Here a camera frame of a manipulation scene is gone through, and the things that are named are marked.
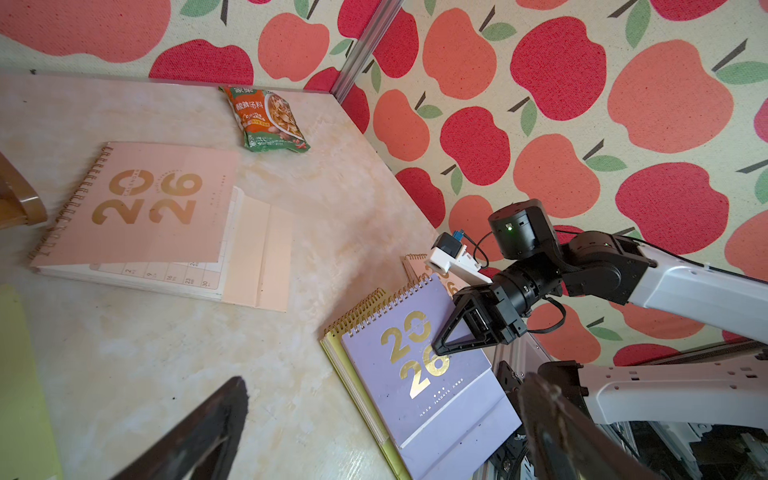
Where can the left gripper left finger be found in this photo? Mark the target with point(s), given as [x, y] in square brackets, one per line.
[203, 445]

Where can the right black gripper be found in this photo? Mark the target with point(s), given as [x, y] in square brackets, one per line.
[495, 313]

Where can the open pink 2026 calendar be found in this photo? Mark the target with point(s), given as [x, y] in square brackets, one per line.
[170, 219]

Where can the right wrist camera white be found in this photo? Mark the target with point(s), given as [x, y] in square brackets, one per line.
[449, 256]

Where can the wooden spice rack shelf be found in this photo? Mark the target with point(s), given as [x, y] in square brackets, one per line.
[20, 203]

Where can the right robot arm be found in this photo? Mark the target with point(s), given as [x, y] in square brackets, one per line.
[623, 271]

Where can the right aluminium corner post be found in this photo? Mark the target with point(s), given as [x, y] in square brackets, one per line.
[364, 47]

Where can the purple 2026 calendar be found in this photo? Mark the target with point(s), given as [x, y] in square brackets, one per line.
[446, 415]

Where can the green orange snack packet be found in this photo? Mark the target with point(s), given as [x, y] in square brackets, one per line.
[265, 120]

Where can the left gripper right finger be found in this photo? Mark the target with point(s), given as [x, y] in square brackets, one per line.
[565, 444]

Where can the pink 2026 calendar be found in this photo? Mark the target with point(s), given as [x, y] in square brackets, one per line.
[170, 219]
[415, 266]

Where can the green 2026 calendar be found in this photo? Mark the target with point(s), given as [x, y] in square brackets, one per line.
[334, 350]
[28, 446]

